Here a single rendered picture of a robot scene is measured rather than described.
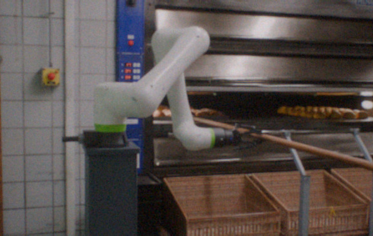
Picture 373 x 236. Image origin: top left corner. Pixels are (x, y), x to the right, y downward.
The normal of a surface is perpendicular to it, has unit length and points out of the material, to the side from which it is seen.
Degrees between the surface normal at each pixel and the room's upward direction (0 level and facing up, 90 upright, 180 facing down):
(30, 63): 90
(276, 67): 70
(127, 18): 90
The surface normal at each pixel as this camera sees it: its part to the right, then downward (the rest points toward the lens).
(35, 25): 0.32, 0.10
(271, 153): 0.30, -0.25
